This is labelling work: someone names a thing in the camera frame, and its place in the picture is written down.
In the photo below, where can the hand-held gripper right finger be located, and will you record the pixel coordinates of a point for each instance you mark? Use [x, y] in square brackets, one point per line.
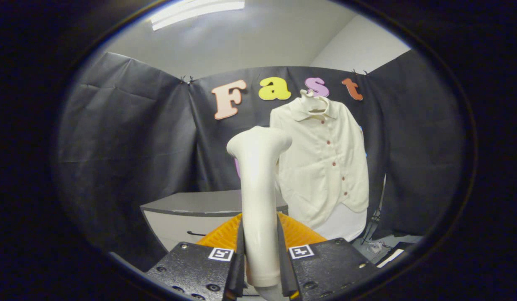
[329, 263]

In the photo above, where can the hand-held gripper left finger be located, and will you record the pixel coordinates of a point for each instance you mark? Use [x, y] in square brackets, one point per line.
[191, 267]

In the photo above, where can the white garment steamer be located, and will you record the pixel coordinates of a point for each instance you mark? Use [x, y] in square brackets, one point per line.
[258, 200]

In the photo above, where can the cream button shirt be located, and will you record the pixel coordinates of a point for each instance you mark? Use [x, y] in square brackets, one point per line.
[321, 167]

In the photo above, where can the white flat board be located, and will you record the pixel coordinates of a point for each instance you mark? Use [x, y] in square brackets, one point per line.
[390, 258]

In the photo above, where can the grey cabinet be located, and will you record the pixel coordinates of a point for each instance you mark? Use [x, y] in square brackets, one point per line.
[191, 205]

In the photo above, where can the black stand pole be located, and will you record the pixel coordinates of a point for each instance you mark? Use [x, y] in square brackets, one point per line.
[377, 209]

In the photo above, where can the black backdrop cloth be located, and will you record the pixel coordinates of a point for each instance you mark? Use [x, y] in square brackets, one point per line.
[129, 138]

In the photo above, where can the white plastic hanger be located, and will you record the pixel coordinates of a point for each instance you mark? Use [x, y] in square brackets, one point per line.
[315, 104]

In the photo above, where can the black binder clips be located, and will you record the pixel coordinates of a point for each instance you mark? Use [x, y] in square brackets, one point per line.
[187, 79]
[359, 72]

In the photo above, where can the ceiling light panel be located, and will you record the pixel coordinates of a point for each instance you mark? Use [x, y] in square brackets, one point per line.
[195, 11]

